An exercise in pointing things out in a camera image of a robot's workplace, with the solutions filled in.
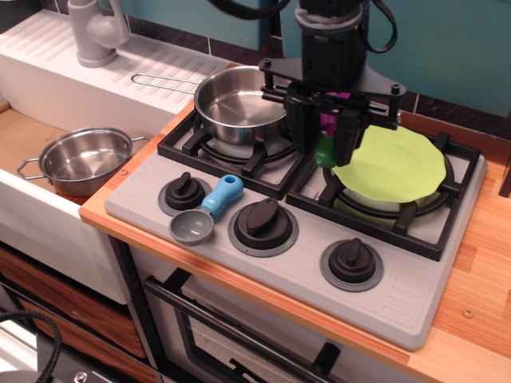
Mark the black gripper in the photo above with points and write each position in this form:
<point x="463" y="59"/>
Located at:
<point x="332" y="76"/>

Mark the purple toy eggplant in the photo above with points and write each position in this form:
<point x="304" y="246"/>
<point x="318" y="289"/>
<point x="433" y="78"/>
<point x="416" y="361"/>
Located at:
<point x="325" y="152"/>

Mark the blue handled grey spoon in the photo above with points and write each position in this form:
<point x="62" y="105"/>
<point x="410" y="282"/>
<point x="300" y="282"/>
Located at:
<point x="194" y="227"/>

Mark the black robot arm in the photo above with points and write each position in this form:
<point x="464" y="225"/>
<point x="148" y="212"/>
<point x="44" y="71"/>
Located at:
<point x="339" y="4"/>

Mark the light green plate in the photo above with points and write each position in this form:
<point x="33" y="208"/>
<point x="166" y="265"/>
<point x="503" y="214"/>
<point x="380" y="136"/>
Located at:
<point x="397" y="166"/>

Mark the grey toy stove top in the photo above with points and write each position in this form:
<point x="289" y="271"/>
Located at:
<point x="400" y="308"/>

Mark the black middle stove knob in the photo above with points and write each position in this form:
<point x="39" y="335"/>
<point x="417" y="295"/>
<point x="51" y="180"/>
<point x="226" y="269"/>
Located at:
<point x="263" y="229"/>

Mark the black stove knob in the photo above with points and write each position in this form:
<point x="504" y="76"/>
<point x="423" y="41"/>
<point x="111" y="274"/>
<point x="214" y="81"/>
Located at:
<point x="183" y="193"/>
<point x="263" y="229"/>
<point x="351" y="265"/>

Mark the black right stove knob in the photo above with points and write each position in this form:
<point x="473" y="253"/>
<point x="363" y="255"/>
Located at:
<point x="351" y="265"/>

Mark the black left stove knob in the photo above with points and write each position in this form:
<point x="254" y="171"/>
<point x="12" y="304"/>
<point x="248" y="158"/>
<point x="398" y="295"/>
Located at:
<point x="183" y="193"/>

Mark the black left burner grate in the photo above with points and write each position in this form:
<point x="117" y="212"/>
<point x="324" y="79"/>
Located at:
<point x="268" y="168"/>

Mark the black burner grate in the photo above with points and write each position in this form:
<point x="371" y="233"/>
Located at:
<point x="423" y="226"/>
<point x="268" y="168"/>

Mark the black right burner grate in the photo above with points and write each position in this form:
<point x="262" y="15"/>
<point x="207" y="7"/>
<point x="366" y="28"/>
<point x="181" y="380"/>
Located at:
<point x="423" y="226"/>

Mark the grey toy faucet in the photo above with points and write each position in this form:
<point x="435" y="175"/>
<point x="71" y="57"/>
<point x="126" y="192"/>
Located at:
<point x="97" y="36"/>

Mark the white toy sink unit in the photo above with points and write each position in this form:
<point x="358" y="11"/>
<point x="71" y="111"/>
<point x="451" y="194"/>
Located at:
<point x="45" y="92"/>

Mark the wooden drawer fronts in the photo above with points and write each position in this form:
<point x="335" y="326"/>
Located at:
<point x="97" y="328"/>

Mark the steel saucepan with wire handle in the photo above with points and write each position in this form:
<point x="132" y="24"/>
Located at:
<point x="230" y="104"/>

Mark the oven door with black handle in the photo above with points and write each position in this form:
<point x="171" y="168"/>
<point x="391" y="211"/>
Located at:
<point x="170" y="292"/>

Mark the steel two-handled pot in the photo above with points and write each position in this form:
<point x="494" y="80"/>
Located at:
<point x="79" y="163"/>

